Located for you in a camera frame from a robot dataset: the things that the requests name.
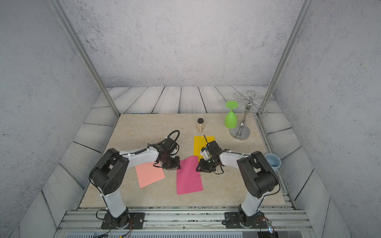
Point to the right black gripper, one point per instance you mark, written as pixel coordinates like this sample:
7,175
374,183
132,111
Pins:
203,168

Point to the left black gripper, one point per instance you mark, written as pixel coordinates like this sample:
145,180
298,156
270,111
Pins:
177,165

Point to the yellow paper sheet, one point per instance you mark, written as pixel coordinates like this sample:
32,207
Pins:
199,143

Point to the magenta paper sheet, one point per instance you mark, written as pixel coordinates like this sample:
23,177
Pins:
188,179

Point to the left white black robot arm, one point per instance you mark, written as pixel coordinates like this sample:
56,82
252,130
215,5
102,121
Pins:
108,174

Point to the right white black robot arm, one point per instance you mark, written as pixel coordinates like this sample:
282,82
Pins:
259,178

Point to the salmon pink paper sheet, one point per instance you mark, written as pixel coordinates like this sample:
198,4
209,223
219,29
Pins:
148,173

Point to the small black-capped bottle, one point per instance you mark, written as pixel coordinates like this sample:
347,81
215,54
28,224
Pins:
200,124

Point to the chrome glass holder stand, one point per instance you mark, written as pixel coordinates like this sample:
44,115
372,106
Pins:
251,109

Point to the green plastic wine glass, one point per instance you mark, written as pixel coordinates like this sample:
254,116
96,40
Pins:
231,117

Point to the light blue cup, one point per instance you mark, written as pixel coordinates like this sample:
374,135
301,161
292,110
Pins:
274,161

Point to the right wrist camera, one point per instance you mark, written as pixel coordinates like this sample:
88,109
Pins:
205,153

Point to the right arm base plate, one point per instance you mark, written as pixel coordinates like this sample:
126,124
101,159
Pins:
238,220

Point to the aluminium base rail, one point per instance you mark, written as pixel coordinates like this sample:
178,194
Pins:
186,222

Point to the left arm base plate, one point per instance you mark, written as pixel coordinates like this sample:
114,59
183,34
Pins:
126,221

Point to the right aluminium frame post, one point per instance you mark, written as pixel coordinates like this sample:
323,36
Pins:
306,6

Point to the aluminium frame post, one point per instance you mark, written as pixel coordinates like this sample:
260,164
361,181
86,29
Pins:
69,29
306,6

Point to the left aluminium frame post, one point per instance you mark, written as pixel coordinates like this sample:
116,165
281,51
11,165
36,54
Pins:
69,29

